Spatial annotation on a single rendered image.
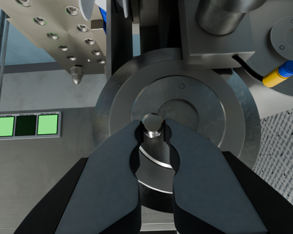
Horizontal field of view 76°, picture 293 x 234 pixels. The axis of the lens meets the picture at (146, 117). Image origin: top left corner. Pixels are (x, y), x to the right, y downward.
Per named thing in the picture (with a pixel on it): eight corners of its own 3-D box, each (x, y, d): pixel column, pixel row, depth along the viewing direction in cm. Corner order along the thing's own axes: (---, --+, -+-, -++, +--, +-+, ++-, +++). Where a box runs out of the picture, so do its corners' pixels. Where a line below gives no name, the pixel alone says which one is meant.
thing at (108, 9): (110, -68, 22) (111, 81, 18) (132, 46, 45) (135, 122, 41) (106, -67, 22) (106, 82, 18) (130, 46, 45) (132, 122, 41)
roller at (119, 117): (235, 55, 17) (256, 191, 15) (186, 114, 42) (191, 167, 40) (108, 63, 17) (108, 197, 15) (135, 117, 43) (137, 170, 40)
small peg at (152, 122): (139, 114, 12) (161, 110, 12) (142, 122, 15) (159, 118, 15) (143, 136, 12) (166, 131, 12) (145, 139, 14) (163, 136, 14)
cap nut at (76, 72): (81, 66, 51) (80, 81, 50) (85, 71, 55) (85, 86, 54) (68, 66, 51) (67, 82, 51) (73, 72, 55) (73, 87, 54)
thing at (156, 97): (244, 146, 14) (151, 185, 14) (233, 146, 16) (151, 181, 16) (201, 60, 15) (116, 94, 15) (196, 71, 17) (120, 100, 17)
